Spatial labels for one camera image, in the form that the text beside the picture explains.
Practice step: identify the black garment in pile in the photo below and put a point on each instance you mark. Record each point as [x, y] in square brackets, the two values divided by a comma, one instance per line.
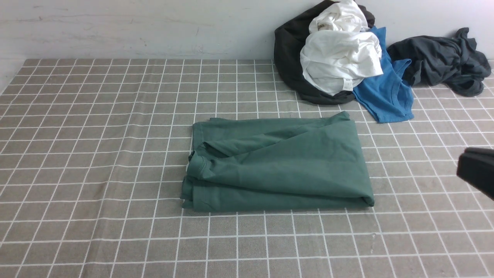
[289, 41]

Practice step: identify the white crumpled garment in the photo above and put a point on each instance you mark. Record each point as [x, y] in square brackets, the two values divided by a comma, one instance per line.
[340, 51]

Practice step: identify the dark grey crumpled garment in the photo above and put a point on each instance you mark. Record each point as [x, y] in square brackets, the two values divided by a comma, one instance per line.
[453, 61]

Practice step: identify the blue t-shirt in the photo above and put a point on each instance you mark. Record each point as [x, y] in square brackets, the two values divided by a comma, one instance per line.
[387, 97]

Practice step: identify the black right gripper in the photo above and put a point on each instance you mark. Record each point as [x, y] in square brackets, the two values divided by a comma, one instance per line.
[476, 167]

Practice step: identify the green long-sleeve top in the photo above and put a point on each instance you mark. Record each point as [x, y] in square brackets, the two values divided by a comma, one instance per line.
[276, 164]

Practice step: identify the grey checked tablecloth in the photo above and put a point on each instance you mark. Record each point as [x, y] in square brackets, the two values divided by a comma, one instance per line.
[93, 153]

